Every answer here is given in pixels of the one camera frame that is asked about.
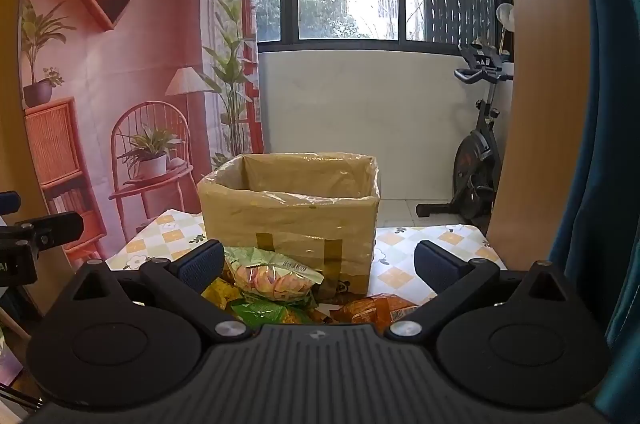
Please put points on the black exercise bike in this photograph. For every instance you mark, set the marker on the black exercise bike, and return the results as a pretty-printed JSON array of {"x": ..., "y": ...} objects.
[{"x": 475, "y": 164}]

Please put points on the orange snack packet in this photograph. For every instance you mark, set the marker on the orange snack packet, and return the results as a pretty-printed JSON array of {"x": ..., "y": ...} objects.
[{"x": 372, "y": 309}]

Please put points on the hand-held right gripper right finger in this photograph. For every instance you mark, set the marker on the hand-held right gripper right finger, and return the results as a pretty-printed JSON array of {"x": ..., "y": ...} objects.
[{"x": 435, "y": 264}]

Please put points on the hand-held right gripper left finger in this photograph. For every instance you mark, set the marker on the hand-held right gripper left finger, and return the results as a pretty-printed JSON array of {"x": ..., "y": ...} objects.
[{"x": 202, "y": 261}]

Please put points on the dark green snack packet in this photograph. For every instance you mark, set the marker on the dark green snack packet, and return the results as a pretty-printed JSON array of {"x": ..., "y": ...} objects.
[{"x": 265, "y": 313}]

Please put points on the yellow snack packet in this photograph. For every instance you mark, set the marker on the yellow snack packet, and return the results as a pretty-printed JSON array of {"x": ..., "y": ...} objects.
[{"x": 220, "y": 293}]

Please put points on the cardboard box with plastic liner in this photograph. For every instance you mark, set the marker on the cardboard box with plastic liner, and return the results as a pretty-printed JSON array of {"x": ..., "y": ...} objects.
[{"x": 290, "y": 216}]

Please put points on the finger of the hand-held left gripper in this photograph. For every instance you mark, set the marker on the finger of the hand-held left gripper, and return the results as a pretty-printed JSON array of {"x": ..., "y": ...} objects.
[
  {"x": 9, "y": 203},
  {"x": 45, "y": 229}
]

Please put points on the light green snack packet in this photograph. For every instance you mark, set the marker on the light green snack packet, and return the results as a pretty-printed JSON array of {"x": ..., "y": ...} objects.
[{"x": 272, "y": 274}]

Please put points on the teal curtain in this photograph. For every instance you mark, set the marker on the teal curtain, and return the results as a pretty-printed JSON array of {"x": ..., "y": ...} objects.
[{"x": 610, "y": 104}]

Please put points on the printed room backdrop cloth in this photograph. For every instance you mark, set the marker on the printed room backdrop cloth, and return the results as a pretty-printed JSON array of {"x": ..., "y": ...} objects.
[{"x": 135, "y": 79}]

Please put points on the checkered floral tablecloth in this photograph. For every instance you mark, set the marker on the checkered floral tablecloth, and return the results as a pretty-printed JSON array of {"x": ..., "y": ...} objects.
[{"x": 400, "y": 264}]

